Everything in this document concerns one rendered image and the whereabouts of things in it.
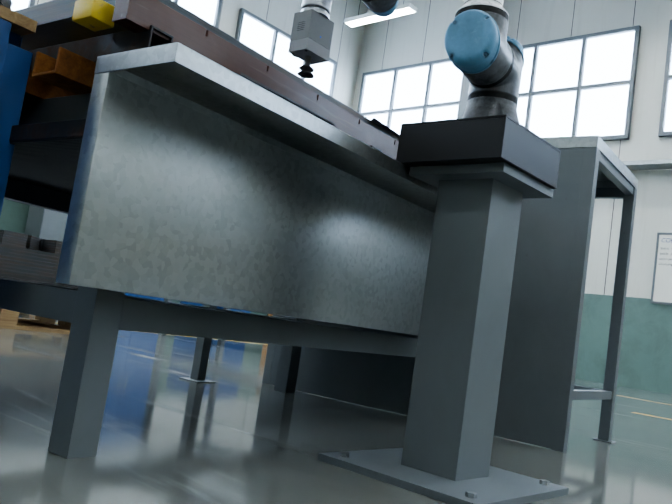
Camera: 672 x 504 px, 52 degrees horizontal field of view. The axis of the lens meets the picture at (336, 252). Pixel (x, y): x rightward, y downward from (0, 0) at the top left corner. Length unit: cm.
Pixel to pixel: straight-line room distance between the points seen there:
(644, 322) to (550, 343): 851
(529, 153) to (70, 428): 106
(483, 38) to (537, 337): 121
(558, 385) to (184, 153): 154
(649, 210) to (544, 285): 875
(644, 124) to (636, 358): 350
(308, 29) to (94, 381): 97
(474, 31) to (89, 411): 106
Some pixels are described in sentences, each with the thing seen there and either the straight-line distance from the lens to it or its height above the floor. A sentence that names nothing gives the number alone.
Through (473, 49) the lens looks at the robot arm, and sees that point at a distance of 153.
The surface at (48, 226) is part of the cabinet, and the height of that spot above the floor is 100.
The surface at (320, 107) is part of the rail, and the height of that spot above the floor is 80.
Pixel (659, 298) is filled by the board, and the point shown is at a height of 131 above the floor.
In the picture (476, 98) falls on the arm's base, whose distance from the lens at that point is 165.
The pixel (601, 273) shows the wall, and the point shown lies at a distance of 1119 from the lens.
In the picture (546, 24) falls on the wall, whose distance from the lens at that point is 1294.
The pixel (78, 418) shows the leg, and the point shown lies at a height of 7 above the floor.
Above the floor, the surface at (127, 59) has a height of 67.
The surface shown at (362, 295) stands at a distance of 176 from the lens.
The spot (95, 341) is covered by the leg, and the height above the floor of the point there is 21.
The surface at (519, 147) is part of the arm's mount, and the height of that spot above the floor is 72.
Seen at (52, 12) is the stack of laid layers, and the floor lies 84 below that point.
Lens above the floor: 30
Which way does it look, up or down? 6 degrees up
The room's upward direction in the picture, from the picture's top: 8 degrees clockwise
